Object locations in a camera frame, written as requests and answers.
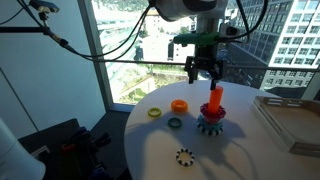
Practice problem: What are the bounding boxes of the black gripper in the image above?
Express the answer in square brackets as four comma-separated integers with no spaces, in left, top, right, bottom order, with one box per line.
[184,43,225,91]

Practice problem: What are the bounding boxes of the pink ribbed ring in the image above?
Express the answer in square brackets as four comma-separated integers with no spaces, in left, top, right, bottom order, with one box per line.
[199,102,227,123]

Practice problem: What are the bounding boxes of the white rounded object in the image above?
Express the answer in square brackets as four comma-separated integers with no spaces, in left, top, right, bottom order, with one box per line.
[0,118,47,180]

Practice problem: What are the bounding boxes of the orange stacking peg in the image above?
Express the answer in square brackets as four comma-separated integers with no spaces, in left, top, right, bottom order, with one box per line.
[208,85,225,114]

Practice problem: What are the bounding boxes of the grey rectangular tray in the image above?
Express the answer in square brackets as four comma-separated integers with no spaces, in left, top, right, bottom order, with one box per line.
[252,95,320,158]

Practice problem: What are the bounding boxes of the black equipment cart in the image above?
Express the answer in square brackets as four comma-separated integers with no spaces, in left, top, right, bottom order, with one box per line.
[18,118,131,180]

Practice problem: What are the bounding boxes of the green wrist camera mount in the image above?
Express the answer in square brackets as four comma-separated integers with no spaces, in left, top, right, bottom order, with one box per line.
[172,31,221,47]

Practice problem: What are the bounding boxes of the orange ring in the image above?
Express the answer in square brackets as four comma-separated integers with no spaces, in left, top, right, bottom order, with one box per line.
[170,99,189,113]

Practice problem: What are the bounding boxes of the teal ring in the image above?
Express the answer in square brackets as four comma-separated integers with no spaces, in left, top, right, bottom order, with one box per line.
[197,113,224,130]

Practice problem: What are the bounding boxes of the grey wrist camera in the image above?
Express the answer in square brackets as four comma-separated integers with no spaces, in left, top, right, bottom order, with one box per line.
[219,22,246,39]

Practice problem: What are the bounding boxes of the large black white striped ring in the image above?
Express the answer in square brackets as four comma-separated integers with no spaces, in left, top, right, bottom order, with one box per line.
[196,120,224,137]

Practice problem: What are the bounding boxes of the dark green ring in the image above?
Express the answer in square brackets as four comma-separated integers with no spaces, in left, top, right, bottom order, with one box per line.
[167,116,183,129]

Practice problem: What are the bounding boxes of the lime green ring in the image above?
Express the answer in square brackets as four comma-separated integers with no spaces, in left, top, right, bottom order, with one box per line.
[147,107,163,118]

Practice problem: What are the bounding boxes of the small black white striped ring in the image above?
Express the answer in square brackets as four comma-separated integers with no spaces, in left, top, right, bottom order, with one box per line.
[175,148,196,168]

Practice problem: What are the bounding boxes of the dark window frame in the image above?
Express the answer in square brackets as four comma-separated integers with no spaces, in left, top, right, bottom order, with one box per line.
[77,0,320,113]

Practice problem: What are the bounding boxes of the black cable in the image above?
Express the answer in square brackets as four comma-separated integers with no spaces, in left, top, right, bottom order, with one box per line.
[16,0,270,63]

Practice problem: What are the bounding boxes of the camera on stand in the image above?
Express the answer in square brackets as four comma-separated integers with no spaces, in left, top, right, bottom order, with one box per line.
[29,0,60,14]

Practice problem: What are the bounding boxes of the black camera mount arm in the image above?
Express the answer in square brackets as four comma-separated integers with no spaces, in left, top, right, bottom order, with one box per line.
[0,12,55,37]

